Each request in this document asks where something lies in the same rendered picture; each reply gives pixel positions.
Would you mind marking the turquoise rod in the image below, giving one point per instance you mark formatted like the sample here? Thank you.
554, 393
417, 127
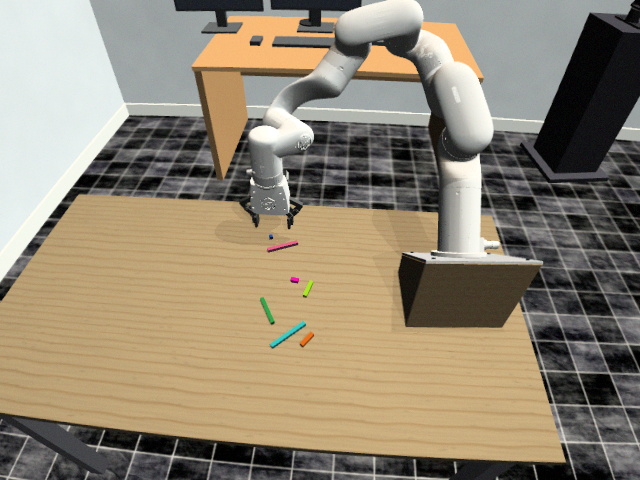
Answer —
287, 335

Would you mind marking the pink rod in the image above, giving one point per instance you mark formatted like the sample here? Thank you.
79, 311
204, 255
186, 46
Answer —
282, 246

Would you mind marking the orange rod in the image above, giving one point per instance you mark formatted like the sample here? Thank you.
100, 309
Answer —
306, 339

